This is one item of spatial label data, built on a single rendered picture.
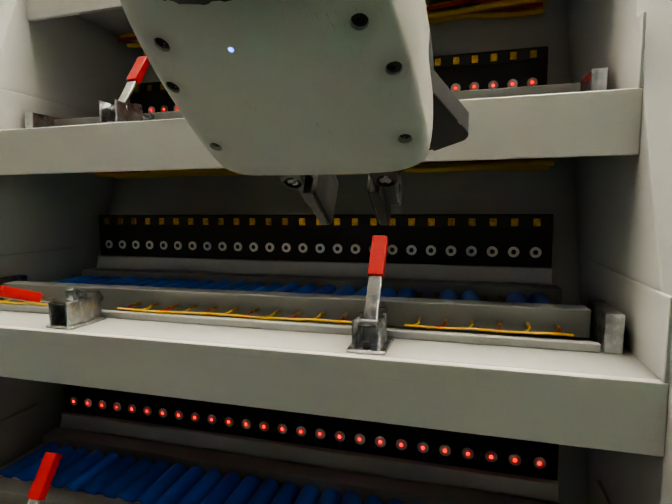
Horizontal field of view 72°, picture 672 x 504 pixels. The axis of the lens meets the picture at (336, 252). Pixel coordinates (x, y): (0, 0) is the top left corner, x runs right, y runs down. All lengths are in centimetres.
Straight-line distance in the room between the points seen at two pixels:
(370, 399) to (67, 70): 56
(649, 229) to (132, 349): 38
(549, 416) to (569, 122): 20
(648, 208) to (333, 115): 24
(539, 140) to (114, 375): 37
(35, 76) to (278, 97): 53
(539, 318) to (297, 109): 27
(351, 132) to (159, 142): 30
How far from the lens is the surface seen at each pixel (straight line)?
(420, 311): 39
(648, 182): 37
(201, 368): 37
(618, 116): 39
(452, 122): 21
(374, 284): 35
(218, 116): 19
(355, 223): 50
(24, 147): 57
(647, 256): 36
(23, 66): 67
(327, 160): 20
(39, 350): 47
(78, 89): 72
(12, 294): 42
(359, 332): 34
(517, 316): 39
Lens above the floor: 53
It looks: 15 degrees up
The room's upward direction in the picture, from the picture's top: 5 degrees clockwise
